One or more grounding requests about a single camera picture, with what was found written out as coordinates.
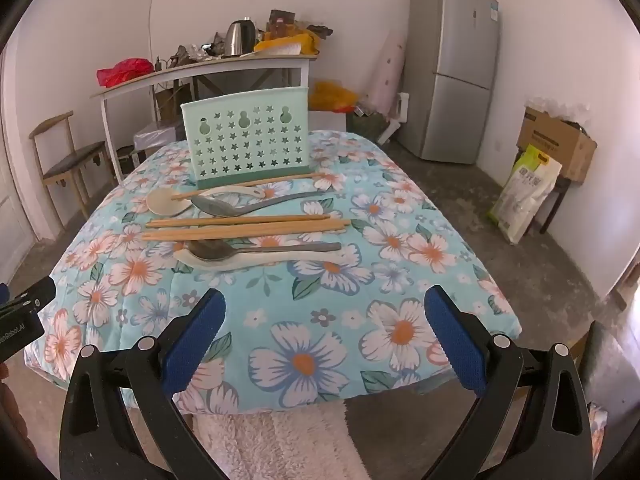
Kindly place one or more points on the red plastic bag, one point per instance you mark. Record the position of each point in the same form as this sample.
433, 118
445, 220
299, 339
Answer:
125, 71

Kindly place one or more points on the white green rice bag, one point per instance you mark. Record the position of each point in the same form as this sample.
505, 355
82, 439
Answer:
525, 195

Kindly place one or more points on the wooden chopstick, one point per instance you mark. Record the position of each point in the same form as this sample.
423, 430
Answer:
225, 234
310, 176
250, 229
285, 182
240, 223
240, 219

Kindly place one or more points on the clear bubble wrap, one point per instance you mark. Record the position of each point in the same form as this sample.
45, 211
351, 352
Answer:
560, 109

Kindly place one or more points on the floral blue blanket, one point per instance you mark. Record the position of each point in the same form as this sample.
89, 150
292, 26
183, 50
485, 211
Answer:
300, 320

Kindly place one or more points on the mint green utensil holder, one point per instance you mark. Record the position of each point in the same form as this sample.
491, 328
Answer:
245, 135

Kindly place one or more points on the orange yellow plastic bag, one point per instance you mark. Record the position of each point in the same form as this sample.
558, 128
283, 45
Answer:
332, 96

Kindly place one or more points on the wooden chair dark seat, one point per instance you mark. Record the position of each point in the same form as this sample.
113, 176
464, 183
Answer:
72, 160

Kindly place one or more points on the dark green bag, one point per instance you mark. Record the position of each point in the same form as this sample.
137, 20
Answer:
367, 122

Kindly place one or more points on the large cardboard box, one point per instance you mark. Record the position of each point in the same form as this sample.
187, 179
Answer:
555, 142

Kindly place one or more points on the pile of small clutter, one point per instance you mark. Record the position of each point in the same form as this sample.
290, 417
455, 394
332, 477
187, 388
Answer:
195, 54

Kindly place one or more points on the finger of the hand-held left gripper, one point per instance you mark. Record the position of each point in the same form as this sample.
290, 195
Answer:
35, 296

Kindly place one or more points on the dark stool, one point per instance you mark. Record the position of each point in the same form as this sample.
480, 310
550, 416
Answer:
552, 205

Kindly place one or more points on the white side table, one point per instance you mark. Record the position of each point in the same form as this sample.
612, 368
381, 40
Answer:
200, 67

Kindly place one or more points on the pink fluffy rug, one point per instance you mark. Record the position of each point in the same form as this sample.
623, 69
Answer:
280, 445

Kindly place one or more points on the dark box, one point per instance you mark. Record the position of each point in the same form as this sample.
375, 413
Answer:
281, 21

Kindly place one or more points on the pink rolled mat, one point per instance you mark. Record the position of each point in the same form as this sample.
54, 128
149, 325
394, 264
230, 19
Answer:
387, 70

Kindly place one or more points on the white plastic stool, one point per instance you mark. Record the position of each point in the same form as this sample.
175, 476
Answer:
397, 115

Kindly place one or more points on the white ceramic spoon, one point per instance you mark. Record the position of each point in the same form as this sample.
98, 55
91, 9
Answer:
240, 264

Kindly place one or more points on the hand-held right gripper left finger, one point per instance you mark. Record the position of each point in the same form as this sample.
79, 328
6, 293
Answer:
195, 345

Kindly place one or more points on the silver refrigerator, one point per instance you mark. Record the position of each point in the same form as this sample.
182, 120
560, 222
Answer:
450, 70

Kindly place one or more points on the grey metal spoon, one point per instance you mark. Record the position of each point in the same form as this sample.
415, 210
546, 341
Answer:
212, 205
207, 250

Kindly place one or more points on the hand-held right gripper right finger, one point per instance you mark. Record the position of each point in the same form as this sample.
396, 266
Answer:
455, 345

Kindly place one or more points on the steel kettle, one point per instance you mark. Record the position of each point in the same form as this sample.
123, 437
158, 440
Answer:
237, 37

